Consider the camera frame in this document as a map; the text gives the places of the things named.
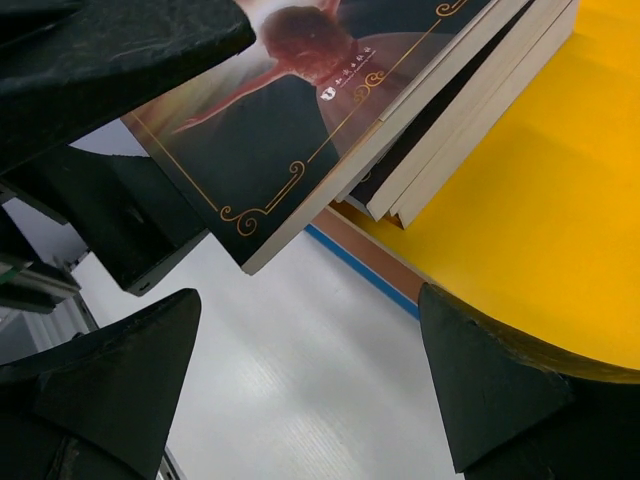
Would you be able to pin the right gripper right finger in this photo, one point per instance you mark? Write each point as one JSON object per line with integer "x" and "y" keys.
{"x": 516, "y": 407}

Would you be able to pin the Little Women floral book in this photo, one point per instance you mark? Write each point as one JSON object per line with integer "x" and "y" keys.
{"x": 430, "y": 100}

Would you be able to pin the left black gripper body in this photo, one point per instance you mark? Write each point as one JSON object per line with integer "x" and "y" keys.
{"x": 124, "y": 208}

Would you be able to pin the blue wooden bookshelf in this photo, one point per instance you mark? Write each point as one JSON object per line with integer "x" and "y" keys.
{"x": 539, "y": 226}

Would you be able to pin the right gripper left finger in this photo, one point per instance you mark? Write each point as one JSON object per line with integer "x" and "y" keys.
{"x": 100, "y": 406}

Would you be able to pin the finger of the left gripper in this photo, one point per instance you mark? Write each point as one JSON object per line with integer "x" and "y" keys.
{"x": 70, "y": 67}

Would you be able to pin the Animal Farm book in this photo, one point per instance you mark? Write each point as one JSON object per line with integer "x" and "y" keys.
{"x": 448, "y": 159}

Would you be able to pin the Three Days to See book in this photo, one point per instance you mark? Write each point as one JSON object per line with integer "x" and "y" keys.
{"x": 261, "y": 143}

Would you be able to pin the A Tale of Two Cities book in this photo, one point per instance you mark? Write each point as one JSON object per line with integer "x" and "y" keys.
{"x": 447, "y": 112}

